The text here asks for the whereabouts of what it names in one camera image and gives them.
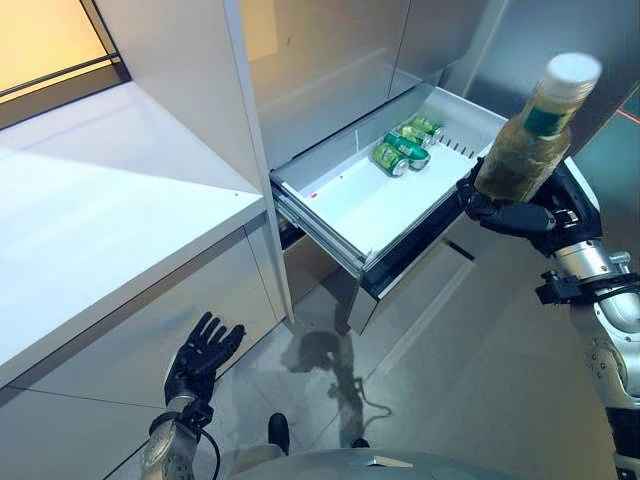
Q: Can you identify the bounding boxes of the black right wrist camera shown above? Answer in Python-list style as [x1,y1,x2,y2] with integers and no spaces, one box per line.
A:
[534,269,581,304]

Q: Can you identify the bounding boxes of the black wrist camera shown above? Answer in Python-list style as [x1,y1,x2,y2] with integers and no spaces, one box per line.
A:
[534,269,581,304]
[182,402,215,426]

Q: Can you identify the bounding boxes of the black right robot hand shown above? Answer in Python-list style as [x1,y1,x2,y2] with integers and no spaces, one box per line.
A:
[457,157,601,259]

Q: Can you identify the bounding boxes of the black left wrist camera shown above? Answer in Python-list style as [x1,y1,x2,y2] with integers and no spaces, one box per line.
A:
[182,402,215,426]

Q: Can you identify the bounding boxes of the yellow lit window panel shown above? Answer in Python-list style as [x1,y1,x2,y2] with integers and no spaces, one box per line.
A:
[0,0,132,109]

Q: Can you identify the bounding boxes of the lowest steel fridge drawer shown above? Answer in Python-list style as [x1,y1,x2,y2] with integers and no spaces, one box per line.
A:
[282,239,361,321]

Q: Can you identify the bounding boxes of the grey robot torso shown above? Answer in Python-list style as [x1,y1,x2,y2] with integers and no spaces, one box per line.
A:
[219,447,506,480]

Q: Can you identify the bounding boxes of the white countertop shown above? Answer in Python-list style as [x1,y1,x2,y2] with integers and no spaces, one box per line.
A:
[0,82,266,389]

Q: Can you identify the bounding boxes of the yellow tea bottle white cap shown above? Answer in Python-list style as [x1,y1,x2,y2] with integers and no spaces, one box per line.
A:
[472,51,604,204]

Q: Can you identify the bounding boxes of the tall white side panel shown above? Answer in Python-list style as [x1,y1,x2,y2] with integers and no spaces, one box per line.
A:
[94,0,296,321]

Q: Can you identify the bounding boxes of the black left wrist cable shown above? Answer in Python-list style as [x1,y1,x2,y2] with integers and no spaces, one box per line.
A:
[199,424,222,480]

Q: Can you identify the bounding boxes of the narrow beige cabinet door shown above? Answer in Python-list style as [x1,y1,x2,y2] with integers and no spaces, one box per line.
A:
[244,224,290,326]

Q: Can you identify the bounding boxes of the steel fridge drawer white tray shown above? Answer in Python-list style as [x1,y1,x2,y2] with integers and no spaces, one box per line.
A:
[269,82,511,336]

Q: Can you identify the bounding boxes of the black left robot foot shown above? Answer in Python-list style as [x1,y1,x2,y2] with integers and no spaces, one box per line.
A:
[267,412,291,456]

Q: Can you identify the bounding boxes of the tall grey side panel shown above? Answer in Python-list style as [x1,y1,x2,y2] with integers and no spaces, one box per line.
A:
[444,0,640,261]

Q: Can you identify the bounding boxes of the green drink can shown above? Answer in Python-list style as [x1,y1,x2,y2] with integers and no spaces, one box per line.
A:
[409,114,445,141]
[383,131,432,170]
[397,122,436,146]
[369,141,411,177]

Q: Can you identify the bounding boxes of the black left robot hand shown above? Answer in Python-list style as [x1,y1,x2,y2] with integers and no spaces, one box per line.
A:
[164,312,246,409]

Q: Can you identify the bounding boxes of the narrow steel fridge door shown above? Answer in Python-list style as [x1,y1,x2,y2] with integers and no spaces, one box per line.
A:
[389,0,496,106]

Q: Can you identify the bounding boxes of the wide steel fridge door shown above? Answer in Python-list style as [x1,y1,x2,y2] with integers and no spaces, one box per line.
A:
[239,0,414,169]

